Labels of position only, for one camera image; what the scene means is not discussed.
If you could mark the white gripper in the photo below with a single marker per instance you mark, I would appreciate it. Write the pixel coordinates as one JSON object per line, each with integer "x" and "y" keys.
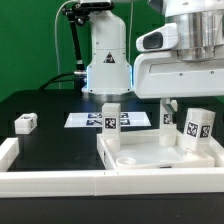
{"x": 162, "y": 75}

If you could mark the white square table top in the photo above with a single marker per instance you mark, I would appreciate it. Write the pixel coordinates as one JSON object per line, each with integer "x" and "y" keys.
{"x": 141, "y": 150}

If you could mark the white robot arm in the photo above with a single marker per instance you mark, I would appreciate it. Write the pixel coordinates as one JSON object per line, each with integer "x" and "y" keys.
{"x": 183, "y": 58}

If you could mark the white U-shaped fence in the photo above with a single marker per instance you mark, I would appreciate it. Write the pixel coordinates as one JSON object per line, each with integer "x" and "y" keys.
{"x": 102, "y": 182}

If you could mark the white marker sheet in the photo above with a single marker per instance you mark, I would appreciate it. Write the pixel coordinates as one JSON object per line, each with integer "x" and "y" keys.
{"x": 94, "y": 119}

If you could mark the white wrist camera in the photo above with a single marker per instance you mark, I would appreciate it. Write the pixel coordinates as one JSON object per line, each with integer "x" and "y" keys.
{"x": 161, "y": 39}

